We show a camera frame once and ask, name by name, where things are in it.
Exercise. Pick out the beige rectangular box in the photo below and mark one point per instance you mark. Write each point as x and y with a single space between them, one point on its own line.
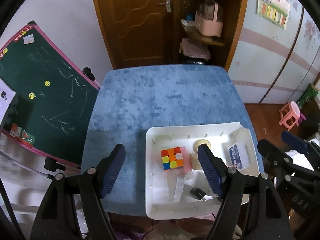
194 161

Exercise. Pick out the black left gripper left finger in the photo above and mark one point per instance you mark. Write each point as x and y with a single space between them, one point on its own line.
56 217

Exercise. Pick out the colourful rubik cube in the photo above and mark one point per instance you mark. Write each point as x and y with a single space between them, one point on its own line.
172 158

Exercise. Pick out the brown wooden door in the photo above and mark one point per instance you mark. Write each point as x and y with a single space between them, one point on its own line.
139 32

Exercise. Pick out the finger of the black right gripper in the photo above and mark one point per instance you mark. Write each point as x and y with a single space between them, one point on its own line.
293 141

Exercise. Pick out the wooden corner shelf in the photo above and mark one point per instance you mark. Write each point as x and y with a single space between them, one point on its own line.
188 14

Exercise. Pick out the pink storage basket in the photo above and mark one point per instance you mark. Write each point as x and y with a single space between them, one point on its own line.
209 19

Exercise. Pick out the wall poster chart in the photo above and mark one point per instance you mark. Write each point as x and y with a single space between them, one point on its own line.
276 11

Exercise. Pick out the white power bank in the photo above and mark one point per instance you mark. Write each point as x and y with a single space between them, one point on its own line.
178 189

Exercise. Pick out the folded pink cloth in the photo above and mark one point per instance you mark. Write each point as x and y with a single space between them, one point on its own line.
194 50

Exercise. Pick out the pink plastic stool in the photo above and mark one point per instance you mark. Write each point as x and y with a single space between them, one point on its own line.
291 116

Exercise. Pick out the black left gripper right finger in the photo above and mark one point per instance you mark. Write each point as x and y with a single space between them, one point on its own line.
266 217

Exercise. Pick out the clear box blue label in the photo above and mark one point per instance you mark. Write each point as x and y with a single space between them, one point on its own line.
239 156

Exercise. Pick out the green chalkboard pink frame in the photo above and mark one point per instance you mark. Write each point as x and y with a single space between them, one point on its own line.
53 101

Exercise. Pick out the blue fluffy table cloth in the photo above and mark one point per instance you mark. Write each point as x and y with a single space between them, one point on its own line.
132 100

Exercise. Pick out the white plastic tray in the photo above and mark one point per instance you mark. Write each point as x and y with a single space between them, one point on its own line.
160 184

